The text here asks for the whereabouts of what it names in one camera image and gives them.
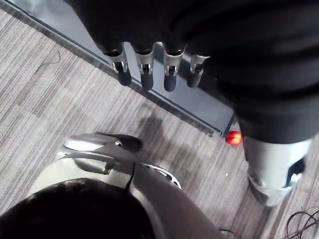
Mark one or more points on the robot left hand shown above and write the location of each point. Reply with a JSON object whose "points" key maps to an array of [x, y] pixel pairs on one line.
{"points": [[224, 30]]}

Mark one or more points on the grey metal shelf base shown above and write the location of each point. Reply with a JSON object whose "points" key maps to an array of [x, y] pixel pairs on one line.
{"points": [[199, 104]]}

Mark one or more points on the dark robot foot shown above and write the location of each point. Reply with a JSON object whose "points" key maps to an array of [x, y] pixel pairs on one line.
{"points": [[104, 140]]}

